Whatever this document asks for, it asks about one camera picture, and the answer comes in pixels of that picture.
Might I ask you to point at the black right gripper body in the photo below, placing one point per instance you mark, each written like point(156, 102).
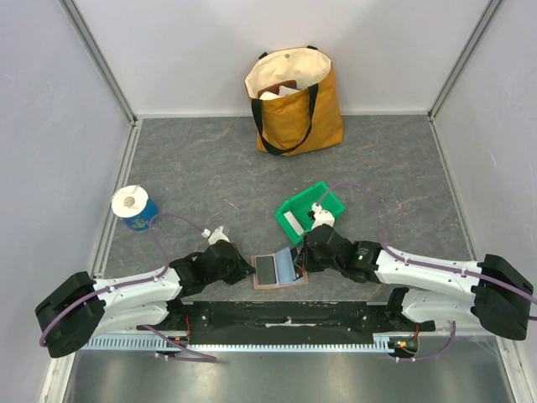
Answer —
point(310, 253)

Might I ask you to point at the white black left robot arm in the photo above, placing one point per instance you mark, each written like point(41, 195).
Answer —
point(81, 308)

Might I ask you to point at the white paper in bag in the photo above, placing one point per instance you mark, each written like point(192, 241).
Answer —
point(287, 90)

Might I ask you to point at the right aluminium frame post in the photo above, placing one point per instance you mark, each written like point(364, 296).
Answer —
point(482, 25)

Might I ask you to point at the mustard yellow tote bag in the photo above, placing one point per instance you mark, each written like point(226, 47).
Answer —
point(307, 121)

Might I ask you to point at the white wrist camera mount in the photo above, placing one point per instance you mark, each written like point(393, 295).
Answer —
point(218, 234)
point(321, 216)

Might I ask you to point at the black credit card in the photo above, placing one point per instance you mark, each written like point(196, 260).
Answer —
point(266, 270)
point(298, 275)

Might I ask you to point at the left aluminium frame post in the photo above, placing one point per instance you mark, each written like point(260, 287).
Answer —
point(87, 38)

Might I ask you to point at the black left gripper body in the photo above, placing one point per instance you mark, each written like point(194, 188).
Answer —
point(232, 273)

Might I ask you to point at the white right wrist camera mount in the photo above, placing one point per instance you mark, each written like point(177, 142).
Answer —
point(321, 216)

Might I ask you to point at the grey slotted cable duct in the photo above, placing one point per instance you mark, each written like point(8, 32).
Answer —
point(152, 343)

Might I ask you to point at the blue white tissue roll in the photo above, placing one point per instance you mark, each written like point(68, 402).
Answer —
point(134, 207)

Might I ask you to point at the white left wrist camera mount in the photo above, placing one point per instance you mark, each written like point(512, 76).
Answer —
point(218, 234)

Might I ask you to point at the aluminium frame post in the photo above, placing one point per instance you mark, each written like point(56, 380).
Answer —
point(482, 25)
point(87, 38)

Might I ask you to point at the green plastic bin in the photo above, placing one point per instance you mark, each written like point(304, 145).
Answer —
point(300, 206)

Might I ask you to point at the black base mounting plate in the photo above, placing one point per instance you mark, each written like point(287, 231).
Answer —
point(285, 322)

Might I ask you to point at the pink leather card holder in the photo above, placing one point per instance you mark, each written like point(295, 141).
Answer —
point(284, 269)

